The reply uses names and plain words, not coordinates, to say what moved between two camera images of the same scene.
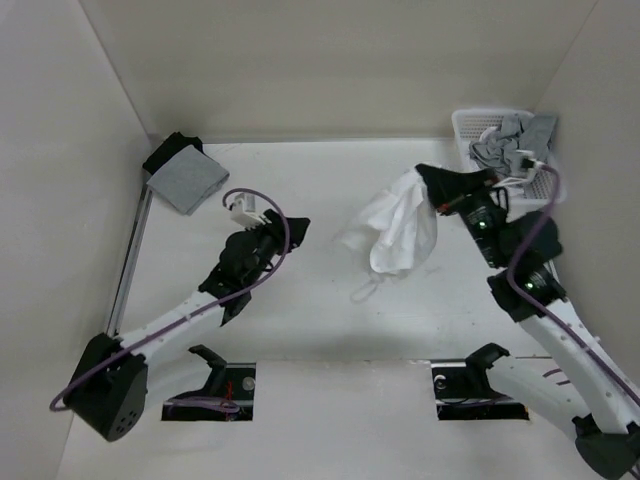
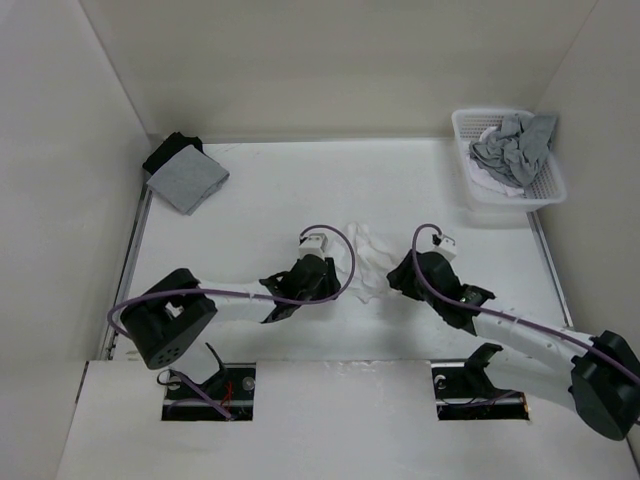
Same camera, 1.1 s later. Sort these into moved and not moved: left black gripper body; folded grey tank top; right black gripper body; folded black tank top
Moved: left black gripper body; right black gripper body
Not moved: folded grey tank top; folded black tank top
